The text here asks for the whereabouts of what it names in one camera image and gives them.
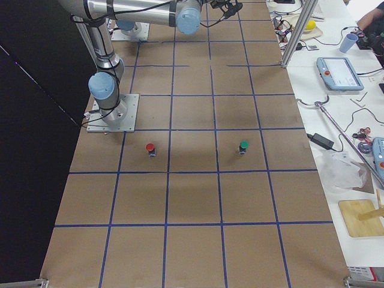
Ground metal walking cane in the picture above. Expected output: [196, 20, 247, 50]
[296, 95, 383, 187]

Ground aluminium frame post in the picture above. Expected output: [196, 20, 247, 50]
[281, 0, 317, 68]

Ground wooden cutting board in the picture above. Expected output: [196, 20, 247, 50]
[338, 199, 383, 238]

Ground beige tray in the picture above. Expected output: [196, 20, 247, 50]
[282, 14, 323, 40]

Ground light blue plastic cup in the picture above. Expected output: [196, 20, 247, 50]
[339, 33, 359, 53]

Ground yellow lemon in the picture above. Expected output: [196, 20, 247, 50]
[305, 20, 316, 31]

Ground clear plastic bag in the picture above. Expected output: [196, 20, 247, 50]
[315, 151, 372, 193]

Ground black power adapter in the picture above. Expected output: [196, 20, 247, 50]
[309, 133, 334, 150]

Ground blue teach pendant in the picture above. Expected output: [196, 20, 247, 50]
[316, 57, 364, 91]
[372, 137, 384, 179]

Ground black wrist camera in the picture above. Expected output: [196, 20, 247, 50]
[209, 0, 243, 19]

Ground brown cardboard table mat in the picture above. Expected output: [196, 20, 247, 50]
[41, 1, 347, 287]

